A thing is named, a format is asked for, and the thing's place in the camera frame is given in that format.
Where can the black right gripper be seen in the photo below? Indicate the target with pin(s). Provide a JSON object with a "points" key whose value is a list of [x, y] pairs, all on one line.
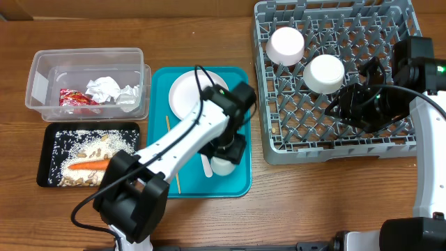
{"points": [[357, 111]]}

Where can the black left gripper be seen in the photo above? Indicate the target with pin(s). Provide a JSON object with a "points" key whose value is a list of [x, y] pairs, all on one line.
{"points": [[235, 153]]}

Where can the frosted white cup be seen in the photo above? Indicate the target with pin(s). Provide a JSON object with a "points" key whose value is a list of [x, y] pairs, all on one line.
{"points": [[221, 167]]}

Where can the white bowl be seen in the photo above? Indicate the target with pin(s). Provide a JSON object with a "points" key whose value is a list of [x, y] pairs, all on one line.
{"points": [[324, 74]]}

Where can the bowl with rice and nuts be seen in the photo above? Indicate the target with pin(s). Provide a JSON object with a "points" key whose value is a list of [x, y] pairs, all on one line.
{"points": [[286, 46]]}

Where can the white napkin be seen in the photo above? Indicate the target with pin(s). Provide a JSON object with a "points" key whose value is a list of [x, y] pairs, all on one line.
{"points": [[103, 89], [127, 100]]}

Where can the orange carrot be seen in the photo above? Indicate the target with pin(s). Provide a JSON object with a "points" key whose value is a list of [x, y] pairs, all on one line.
{"points": [[98, 165]]}

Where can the red snack wrapper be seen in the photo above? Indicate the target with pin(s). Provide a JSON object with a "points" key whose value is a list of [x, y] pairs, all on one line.
{"points": [[72, 98]]}

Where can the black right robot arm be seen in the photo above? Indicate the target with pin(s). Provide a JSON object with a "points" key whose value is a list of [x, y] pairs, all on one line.
{"points": [[425, 122]]}

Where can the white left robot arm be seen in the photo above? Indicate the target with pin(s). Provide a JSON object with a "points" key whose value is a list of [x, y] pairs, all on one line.
{"points": [[133, 193]]}

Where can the grey dishwasher rack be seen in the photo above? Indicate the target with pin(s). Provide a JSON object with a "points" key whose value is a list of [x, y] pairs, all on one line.
{"points": [[295, 129]]}

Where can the white plastic fork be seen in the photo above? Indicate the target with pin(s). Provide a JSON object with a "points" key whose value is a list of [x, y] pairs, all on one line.
{"points": [[206, 166]]}

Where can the teal plastic tray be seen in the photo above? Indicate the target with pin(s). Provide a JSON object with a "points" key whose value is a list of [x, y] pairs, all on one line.
{"points": [[193, 182]]}

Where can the wooden chopstick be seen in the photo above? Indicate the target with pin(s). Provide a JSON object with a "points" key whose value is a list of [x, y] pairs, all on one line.
{"points": [[176, 176]]}

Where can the large white plate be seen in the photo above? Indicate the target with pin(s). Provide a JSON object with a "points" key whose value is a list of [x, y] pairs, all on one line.
{"points": [[184, 93]]}

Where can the black tray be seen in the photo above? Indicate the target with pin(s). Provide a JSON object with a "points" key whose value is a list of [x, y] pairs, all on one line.
{"points": [[51, 130]]}

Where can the spilled rice and nuts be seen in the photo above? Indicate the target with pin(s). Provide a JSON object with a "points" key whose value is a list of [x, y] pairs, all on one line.
{"points": [[74, 146]]}

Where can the clear plastic bin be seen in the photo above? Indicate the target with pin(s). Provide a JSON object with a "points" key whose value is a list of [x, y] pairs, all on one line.
{"points": [[54, 70]]}

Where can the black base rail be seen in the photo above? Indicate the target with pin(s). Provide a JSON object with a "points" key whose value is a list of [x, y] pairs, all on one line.
{"points": [[303, 246]]}

